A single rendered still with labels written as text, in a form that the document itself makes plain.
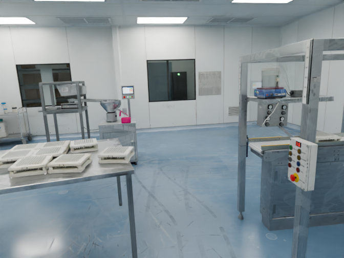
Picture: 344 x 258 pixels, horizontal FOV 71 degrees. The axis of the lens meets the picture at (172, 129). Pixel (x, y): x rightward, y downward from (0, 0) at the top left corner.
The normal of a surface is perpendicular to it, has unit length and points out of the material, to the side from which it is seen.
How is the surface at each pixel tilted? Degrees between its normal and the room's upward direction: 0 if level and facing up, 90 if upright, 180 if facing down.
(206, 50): 90
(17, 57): 90
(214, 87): 90
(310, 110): 90
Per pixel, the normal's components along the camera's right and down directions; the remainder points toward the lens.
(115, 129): 0.15, 0.19
